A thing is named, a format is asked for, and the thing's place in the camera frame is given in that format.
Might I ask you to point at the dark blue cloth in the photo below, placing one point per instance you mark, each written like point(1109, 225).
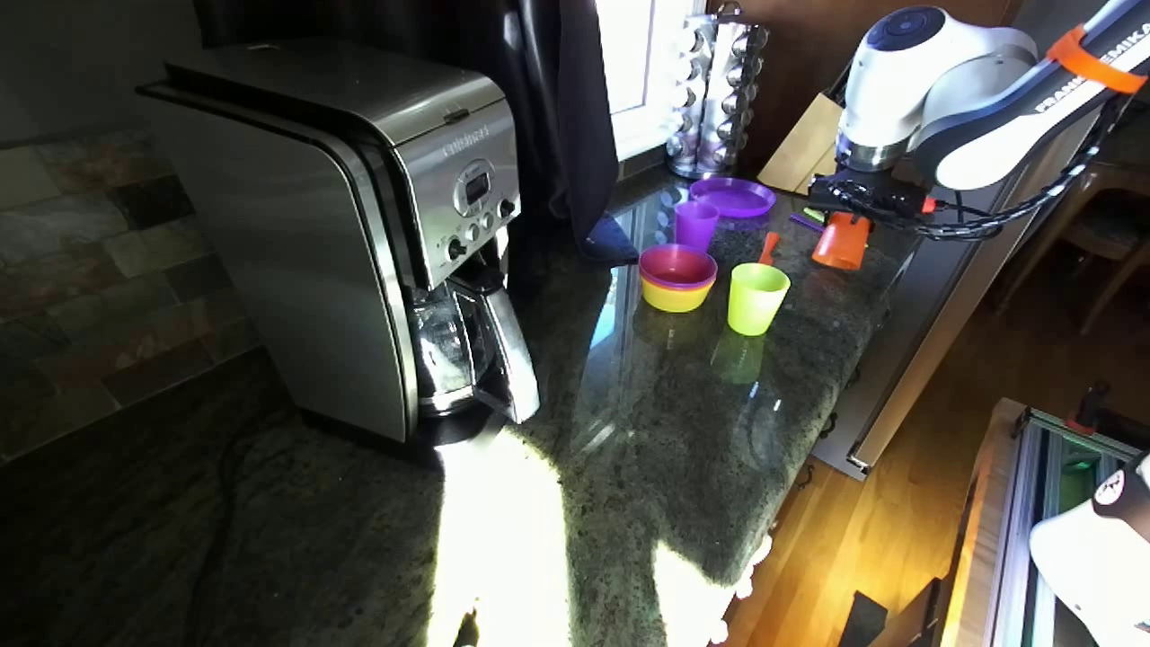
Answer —
point(611, 239)

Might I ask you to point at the purple plastic plate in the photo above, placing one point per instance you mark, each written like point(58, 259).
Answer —
point(734, 200)

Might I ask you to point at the orange plastic cup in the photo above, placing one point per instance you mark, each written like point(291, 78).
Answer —
point(844, 243)

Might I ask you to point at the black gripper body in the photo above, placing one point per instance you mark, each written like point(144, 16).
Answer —
point(866, 194)

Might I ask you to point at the yellow plastic bowl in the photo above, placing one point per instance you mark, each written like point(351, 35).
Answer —
point(675, 305)

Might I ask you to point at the green plastic knife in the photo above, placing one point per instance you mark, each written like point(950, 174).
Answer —
point(814, 218)

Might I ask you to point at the small purple plastic cup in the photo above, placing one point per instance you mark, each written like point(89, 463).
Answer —
point(695, 225)

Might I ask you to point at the green plastic cup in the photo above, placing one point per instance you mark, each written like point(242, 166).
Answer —
point(757, 301)

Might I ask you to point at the stainless steel coffee maker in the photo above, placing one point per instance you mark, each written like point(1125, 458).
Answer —
point(310, 239)

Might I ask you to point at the purple plastic knife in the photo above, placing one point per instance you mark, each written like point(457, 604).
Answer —
point(794, 221)

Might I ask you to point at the metal framed glass panel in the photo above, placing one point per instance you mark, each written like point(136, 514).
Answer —
point(992, 525)

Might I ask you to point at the orange plastic utensil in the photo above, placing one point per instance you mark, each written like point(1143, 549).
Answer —
point(769, 245)

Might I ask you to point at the wooden chair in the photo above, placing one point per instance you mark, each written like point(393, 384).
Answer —
point(1109, 235)

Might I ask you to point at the window with white frame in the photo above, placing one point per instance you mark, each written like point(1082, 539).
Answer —
point(647, 58)

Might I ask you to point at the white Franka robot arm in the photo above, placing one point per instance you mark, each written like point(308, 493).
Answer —
point(911, 73)

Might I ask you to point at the wooden knife block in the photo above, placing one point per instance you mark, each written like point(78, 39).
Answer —
point(800, 149)

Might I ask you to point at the black floor vent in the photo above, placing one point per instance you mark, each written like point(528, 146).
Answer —
point(863, 615)

